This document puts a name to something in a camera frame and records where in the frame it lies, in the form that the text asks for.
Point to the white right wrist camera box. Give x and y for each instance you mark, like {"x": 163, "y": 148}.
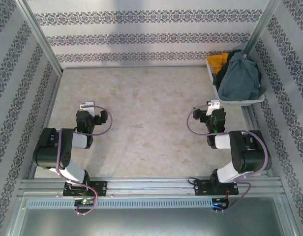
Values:
{"x": 213, "y": 106}

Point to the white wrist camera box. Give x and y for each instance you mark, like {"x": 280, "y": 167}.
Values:
{"x": 87, "y": 108}
{"x": 213, "y": 106}

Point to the yellow t-shirt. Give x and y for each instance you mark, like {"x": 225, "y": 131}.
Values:
{"x": 215, "y": 62}

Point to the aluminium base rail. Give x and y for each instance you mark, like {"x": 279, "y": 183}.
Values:
{"x": 151, "y": 186}

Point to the small controller board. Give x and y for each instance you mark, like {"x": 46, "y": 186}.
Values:
{"x": 220, "y": 203}
{"x": 84, "y": 202}

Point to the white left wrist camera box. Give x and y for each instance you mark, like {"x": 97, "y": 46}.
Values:
{"x": 87, "y": 108}

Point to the aluminium frame post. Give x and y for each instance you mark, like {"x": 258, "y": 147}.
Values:
{"x": 262, "y": 27}
{"x": 40, "y": 37}

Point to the white plastic basket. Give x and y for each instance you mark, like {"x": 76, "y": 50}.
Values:
{"x": 240, "y": 103}

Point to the black t-shirt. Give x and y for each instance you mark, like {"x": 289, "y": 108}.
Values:
{"x": 224, "y": 70}

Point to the grey t-shirt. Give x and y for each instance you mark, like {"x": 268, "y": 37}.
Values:
{"x": 240, "y": 76}

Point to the sheet metal panel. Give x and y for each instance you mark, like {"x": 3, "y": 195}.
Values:
{"x": 151, "y": 223}

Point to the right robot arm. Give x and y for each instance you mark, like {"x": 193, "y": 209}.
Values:
{"x": 252, "y": 157}

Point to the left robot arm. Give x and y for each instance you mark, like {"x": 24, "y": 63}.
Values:
{"x": 53, "y": 147}

